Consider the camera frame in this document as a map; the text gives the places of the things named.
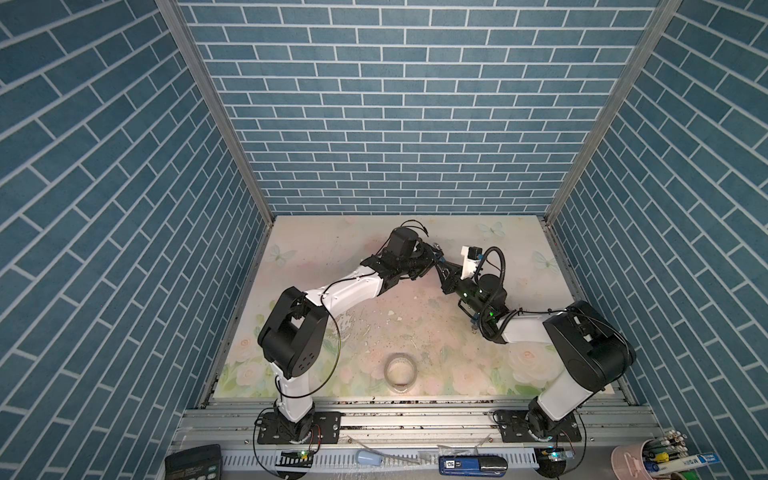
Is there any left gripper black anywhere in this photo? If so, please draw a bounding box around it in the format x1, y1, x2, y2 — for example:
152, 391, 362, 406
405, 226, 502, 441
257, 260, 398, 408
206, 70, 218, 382
395, 241, 444, 279

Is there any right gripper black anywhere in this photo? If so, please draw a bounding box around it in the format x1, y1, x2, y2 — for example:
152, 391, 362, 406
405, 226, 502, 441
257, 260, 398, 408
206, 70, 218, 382
435, 260, 489, 322

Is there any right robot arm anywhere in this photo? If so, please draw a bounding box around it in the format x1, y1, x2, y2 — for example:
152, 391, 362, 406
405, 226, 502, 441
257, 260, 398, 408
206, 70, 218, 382
427, 245, 636, 441

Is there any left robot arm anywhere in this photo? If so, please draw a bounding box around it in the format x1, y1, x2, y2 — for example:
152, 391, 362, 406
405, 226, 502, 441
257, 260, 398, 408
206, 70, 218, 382
257, 219, 439, 443

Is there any clear tape roll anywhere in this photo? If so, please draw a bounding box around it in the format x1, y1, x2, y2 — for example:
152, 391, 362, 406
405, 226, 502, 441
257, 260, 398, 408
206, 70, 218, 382
383, 353, 418, 393

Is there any blue black device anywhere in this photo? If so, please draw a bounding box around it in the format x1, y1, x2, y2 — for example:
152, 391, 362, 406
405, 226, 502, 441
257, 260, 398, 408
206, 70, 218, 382
438, 455, 508, 478

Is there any light blue small object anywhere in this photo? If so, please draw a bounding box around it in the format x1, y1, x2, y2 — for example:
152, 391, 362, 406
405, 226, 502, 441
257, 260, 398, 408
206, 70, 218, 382
355, 450, 383, 467

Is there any pink pen cup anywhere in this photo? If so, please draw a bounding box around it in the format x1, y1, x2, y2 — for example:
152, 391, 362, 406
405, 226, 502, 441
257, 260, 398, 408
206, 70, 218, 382
610, 443, 652, 480

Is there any black calculator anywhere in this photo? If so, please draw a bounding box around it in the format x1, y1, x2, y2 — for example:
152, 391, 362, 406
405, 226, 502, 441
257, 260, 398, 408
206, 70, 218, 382
164, 444, 223, 480

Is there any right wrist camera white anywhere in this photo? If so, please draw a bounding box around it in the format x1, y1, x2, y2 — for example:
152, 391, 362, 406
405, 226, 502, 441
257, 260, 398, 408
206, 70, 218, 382
461, 245, 483, 280

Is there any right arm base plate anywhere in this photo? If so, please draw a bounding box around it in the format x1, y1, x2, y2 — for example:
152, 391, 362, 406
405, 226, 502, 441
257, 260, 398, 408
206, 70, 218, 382
491, 409, 583, 443

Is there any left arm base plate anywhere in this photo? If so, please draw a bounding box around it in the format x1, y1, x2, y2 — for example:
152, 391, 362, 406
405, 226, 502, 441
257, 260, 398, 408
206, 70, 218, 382
256, 409, 341, 446

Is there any aluminium mounting rail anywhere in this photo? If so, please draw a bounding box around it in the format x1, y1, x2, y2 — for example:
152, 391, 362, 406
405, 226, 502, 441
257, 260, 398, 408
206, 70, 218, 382
171, 397, 661, 450

